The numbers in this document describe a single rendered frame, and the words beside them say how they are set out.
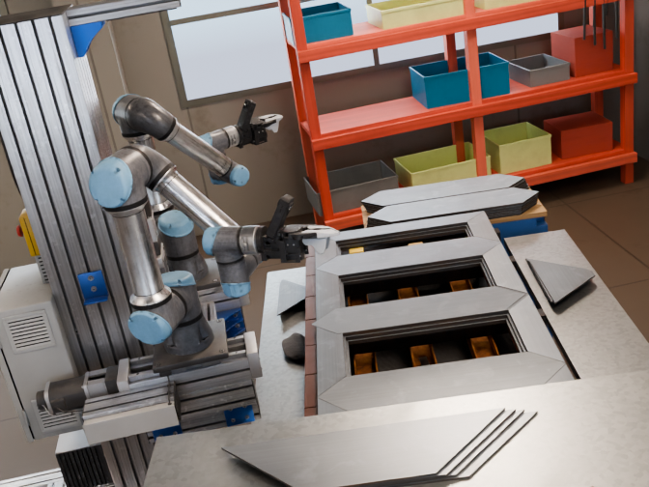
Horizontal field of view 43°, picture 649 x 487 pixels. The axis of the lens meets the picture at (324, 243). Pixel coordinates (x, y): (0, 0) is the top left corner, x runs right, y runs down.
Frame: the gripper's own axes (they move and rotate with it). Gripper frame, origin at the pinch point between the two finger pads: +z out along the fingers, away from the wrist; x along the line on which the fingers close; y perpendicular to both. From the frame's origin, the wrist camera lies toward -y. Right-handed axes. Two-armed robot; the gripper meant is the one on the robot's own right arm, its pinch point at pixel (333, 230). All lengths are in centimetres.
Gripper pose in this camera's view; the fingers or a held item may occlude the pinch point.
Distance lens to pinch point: 203.0
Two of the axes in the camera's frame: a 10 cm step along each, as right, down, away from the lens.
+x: -3.0, 3.0, -9.1
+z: 9.5, -0.1, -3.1
